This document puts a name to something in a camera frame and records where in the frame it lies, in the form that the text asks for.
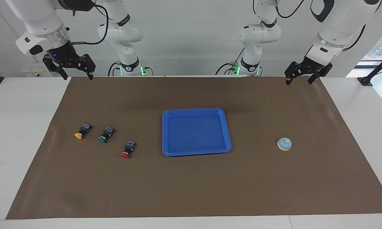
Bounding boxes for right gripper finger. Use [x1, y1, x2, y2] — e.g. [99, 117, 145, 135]
[43, 55, 69, 80]
[80, 54, 96, 80]

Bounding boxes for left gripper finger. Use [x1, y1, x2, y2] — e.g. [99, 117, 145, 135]
[285, 61, 302, 86]
[308, 71, 325, 85]

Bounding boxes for green push button switch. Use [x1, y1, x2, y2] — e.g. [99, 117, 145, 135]
[98, 127, 115, 143]

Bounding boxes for yellow push button switch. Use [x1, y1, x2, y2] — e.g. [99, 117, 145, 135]
[74, 123, 93, 140]

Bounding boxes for light blue desk bell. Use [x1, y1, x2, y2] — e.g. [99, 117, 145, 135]
[277, 137, 292, 151]

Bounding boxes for red push button switch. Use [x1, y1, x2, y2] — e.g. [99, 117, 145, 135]
[120, 140, 136, 159]

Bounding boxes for blue plastic tray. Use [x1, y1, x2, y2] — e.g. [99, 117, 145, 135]
[162, 108, 232, 157]

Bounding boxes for black clamp with angled pole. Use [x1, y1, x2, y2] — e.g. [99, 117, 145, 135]
[357, 51, 382, 86]

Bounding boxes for brown table mat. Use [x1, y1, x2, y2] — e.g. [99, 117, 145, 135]
[5, 76, 382, 220]

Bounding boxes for white wall outlet box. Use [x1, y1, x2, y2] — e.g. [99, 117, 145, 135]
[21, 65, 53, 77]

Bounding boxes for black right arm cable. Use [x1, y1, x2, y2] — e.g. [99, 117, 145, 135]
[68, 3, 110, 45]

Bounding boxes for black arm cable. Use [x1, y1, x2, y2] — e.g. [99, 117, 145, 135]
[68, 3, 110, 45]
[274, 0, 366, 51]

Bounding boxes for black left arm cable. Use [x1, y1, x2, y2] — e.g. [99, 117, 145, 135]
[274, 0, 366, 51]

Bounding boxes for black left base cable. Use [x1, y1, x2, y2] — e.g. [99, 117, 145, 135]
[215, 48, 246, 76]

